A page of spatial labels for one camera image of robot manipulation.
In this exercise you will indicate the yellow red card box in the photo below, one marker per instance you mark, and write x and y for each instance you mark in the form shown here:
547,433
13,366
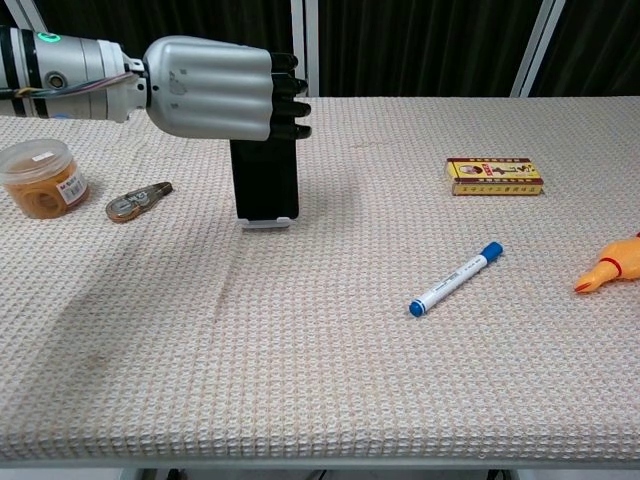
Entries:
494,176

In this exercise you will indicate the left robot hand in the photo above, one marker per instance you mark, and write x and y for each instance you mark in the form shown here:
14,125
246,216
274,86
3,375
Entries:
220,95

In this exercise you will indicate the yellow rubber chicken toy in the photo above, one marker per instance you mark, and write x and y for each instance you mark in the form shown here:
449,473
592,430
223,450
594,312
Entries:
610,264

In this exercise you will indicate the clear tub of rubber bands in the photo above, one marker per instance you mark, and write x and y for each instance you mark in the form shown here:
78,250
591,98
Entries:
42,177

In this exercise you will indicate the beige woven table cloth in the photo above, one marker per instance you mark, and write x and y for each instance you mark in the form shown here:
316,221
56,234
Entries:
320,290

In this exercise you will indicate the blue white marker pen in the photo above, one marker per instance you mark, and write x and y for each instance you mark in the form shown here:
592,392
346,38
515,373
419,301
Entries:
456,278

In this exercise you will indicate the white phone stand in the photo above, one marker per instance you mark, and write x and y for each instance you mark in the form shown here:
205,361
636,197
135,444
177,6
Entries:
265,222

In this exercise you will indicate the black curtain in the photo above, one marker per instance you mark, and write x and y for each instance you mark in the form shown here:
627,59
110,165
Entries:
425,45

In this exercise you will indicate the correction tape dispenser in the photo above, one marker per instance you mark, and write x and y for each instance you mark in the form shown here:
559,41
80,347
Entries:
137,201

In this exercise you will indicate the black smartphone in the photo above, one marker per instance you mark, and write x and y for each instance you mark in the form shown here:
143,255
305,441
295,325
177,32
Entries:
265,177

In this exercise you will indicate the grey metal frame post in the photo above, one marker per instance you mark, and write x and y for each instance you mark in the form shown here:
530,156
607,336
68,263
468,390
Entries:
304,47
540,47

